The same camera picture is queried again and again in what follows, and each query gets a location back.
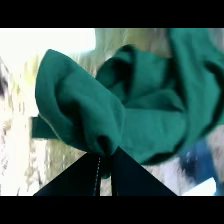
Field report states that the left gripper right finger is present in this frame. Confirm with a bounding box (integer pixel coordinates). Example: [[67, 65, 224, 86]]
[[110, 146, 178, 197]]

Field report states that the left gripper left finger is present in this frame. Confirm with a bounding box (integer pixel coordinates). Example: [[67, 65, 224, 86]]
[[33, 152, 103, 197]]

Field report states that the green T-shirt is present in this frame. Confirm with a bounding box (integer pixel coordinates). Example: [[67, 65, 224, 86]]
[[31, 28, 224, 168]]

